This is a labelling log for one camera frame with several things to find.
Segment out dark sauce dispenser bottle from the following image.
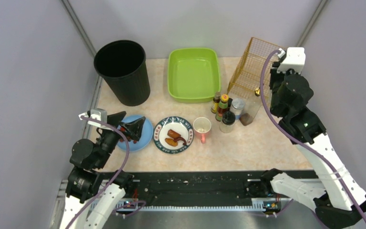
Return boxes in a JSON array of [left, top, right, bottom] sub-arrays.
[[239, 87, 262, 126]]

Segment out silver lid glass jar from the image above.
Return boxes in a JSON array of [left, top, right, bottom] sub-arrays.
[[230, 98, 245, 120]]

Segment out green label sauce bottle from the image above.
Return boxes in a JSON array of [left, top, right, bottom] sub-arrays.
[[215, 94, 229, 122]]

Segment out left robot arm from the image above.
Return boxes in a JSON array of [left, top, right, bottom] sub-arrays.
[[60, 108, 146, 229]]

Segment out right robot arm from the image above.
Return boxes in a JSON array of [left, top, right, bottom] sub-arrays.
[[260, 61, 366, 229]]

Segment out red food pieces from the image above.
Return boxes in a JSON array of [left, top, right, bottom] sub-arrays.
[[119, 136, 138, 144]]

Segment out blue plate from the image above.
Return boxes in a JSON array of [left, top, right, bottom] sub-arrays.
[[117, 115, 153, 152]]

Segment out brown sausage piece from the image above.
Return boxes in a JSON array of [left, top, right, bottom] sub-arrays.
[[167, 129, 181, 139]]

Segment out orange food slice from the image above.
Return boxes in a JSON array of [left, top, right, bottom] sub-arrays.
[[165, 138, 178, 147]]

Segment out dark red octopus tentacle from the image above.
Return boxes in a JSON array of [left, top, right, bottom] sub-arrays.
[[174, 136, 187, 146]]

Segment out white plate green rim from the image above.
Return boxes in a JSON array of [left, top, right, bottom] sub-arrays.
[[153, 116, 194, 154]]

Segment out black plastic trash bin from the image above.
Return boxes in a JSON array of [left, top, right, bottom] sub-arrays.
[[93, 40, 151, 106]]

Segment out pink mug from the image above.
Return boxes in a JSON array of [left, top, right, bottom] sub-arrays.
[[193, 117, 212, 144]]

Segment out small yellow label bottle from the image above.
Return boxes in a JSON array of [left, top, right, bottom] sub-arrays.
[[211, 92, 221, 114]]

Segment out black lid seasoning jar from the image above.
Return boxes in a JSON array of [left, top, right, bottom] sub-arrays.
[[220, 111, 236, 134]]

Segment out green plastic basin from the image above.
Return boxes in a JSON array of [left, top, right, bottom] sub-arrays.
[[167, 47, 221, 104]]

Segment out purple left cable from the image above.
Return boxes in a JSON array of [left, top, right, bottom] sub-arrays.
[[63, 115, 147, 229]]

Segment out purple cable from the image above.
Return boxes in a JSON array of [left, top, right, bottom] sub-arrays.
[[259, 49, 366, 229], [63, 115, 147, 229]]

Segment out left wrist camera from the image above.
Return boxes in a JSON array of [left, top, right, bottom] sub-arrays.
[[78, 108, 108, 129]]

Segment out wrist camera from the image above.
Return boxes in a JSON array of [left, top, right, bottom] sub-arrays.
[[277, 47, 306, 73], [78, 108, 108, 129]]

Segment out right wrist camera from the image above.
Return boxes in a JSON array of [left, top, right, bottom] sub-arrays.
[[277, 47, 306, 73]]

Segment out gold wire basket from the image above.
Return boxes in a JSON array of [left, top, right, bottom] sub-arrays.
[[227, 37, 281, 99]]

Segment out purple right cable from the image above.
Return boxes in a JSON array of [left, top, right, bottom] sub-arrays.
[[259, 49, 366, 229]]

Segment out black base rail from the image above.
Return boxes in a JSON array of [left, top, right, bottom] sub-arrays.
[[116, 171, 293, 212]]

